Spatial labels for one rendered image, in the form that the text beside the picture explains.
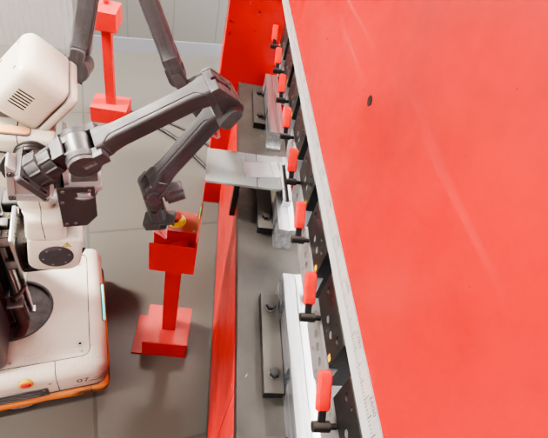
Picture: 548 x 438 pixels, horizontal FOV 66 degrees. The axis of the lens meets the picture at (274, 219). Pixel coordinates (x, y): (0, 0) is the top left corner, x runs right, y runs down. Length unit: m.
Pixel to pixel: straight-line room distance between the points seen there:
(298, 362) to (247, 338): 0.18
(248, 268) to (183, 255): 0.26
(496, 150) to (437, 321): 0.19
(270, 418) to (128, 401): 1.04
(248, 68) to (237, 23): 0.22
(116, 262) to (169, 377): 0.71
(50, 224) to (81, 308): 0.61
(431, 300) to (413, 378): 0.10
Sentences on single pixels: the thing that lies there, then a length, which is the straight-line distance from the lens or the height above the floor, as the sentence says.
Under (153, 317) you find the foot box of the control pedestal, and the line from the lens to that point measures 2.12.
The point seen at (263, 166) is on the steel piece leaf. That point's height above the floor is 1.00.
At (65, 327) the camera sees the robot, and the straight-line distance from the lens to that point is 1.95.
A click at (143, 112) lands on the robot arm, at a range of 1.08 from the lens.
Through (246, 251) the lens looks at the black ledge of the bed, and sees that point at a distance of 1.41.
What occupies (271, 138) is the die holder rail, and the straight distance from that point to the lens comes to 1.83.
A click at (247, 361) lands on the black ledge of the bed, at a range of 1.20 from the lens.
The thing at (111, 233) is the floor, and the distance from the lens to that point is 2.60.
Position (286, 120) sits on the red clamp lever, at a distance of 1.27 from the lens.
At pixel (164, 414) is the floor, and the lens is 2.06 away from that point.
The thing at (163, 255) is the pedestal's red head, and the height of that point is 0.75.
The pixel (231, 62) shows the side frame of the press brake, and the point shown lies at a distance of 2.25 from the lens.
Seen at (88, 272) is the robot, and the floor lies 0.28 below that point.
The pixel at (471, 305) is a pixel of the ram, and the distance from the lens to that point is 0.46.
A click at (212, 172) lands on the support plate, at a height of 1.00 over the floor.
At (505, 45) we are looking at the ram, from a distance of 0.48.
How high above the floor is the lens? 1.94
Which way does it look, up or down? 44 degrees down
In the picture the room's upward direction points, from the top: 17 degrees clockwise
